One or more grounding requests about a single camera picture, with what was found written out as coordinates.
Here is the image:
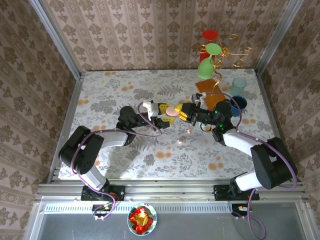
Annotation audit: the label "pink earbud charging case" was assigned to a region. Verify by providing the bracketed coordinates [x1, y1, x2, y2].
[164, 105, 181, 117]

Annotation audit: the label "dark blue mug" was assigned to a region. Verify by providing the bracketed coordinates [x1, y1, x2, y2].
[229, 96, 248, 117]

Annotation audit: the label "translucent teal cup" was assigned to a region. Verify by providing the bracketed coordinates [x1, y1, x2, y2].
[230, 76, 248, 97]

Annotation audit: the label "green plastic wine glass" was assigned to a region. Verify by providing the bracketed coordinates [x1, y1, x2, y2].
[196, 43, 222, 80]

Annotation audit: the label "red plastic wine glass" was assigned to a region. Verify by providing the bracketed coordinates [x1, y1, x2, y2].
[199, 29, 218, 63]

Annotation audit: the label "red gold foil candies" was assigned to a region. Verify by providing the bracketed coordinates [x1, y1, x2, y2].
[128, 206, 154, 230]

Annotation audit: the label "glass bowl blue rim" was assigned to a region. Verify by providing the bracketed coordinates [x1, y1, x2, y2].
[126, 202, 158, 237]

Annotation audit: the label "grey metal shelf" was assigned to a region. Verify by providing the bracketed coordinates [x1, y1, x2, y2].
[24, 197, 320, 240]

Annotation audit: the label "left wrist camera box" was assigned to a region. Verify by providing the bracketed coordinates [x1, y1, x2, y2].
[142, 100, 158, 121]

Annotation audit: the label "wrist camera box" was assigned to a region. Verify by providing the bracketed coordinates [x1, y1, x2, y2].
[191, 91, 208, 104]
[142, 100, 158, 121]

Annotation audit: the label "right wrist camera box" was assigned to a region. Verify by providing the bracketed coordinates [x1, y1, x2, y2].
[191, 91, 208, 104]

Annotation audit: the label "gold wire rack orange base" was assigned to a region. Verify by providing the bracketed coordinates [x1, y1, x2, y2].
[194, 33, 255, 111]

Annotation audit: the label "aluminium side rail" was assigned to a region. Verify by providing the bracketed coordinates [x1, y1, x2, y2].
[47, 73, 85, 185]
[253, 68, 302, 183]

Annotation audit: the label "wide aluminium frame rail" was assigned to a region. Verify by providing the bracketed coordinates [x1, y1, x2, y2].
[34, 177, 310, 203]

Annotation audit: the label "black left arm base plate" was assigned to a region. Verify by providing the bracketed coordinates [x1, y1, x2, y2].
[81, 185, 126, 202]

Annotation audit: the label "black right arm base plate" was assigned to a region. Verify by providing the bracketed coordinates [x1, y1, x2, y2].
[213, 184, 260, 202]

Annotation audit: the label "grey slotted cable duct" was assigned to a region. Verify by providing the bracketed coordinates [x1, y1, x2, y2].
[43, 202, 233, 215]

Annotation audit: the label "aluminium frame post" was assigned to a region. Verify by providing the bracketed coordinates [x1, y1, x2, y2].
[28, 0, 83, 80]
[254, 0, 305, 76]

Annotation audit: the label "black cable connector bracket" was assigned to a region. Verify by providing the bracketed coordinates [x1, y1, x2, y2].
[231, 203, 254, 218]
[91, 203, 114, 218]

